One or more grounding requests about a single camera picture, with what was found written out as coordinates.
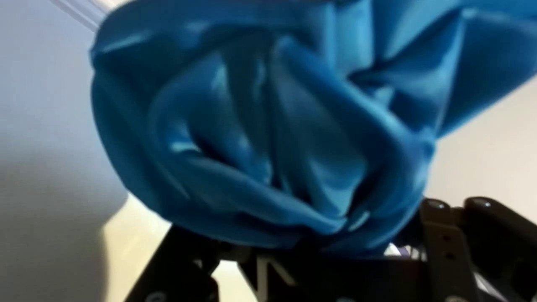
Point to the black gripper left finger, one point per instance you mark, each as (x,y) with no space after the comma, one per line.
(173,268)

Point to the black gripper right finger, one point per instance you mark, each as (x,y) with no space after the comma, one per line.
(480,251)

